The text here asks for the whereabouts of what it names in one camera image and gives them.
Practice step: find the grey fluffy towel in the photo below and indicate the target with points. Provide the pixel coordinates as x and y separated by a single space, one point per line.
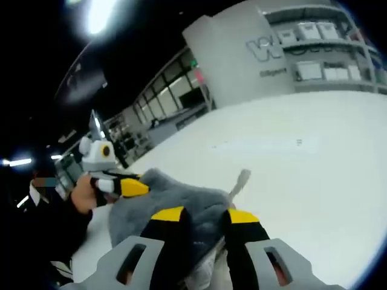
181 193

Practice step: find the person's left hand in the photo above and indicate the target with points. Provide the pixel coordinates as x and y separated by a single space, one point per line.
84 194

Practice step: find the dark overhead panel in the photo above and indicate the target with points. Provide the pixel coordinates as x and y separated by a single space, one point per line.
81 81

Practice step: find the black monitor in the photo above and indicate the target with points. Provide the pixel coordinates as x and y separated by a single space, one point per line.
190 98

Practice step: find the pink hanging item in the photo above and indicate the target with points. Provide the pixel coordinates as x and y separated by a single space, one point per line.
199 77

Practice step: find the bright ceiling light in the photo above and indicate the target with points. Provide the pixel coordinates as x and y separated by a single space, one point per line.
101 15

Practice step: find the grey metal shelf unit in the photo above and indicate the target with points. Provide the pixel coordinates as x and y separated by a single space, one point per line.
290 54

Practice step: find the rows of white storage bins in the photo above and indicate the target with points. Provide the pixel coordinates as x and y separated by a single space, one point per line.
308 30

